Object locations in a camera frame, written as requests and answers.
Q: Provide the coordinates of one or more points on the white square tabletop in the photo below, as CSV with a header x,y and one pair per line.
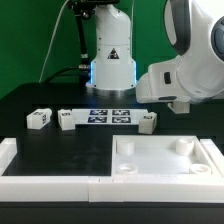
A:
x,y
159,155

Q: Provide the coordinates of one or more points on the white marker base plate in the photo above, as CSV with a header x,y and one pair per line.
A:
x,y
108,116

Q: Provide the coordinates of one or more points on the white U-shaped obstacle fence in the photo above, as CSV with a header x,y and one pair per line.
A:
x,y
197,188

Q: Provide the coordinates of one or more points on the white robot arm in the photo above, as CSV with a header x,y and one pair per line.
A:
x,y
195,31

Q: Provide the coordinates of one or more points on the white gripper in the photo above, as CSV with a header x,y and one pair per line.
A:
x,y
179,107

